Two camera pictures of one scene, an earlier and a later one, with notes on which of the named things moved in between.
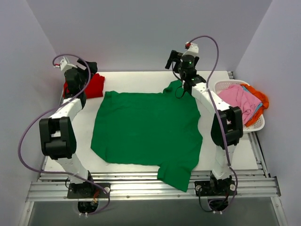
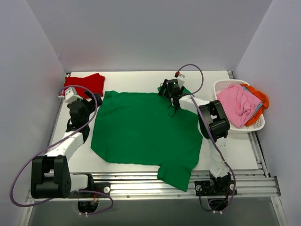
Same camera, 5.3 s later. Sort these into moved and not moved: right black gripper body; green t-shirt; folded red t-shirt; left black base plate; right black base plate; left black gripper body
Moved: left black gripper body; right black gripper body
Not moved: right black base plate; green t-shirt; left black base plate; folded red t-shirt
